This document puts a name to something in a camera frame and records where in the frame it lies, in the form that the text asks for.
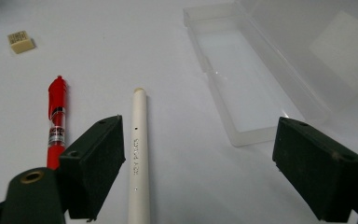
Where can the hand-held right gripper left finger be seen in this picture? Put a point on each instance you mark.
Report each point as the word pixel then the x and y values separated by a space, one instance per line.
pixel 90 168

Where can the clear plastic pencil box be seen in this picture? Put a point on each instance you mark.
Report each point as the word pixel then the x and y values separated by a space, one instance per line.
pixel 245 93

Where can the white pen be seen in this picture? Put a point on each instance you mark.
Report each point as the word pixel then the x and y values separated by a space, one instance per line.
pixel 139 140

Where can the cream eraser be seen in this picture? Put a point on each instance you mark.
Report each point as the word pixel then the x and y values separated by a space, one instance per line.
pixel 21 43

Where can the red pen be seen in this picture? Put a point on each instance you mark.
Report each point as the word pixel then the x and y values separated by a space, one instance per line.
pixel 57 93

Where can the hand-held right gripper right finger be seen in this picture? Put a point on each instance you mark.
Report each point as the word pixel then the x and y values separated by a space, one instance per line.
pixel 317 174

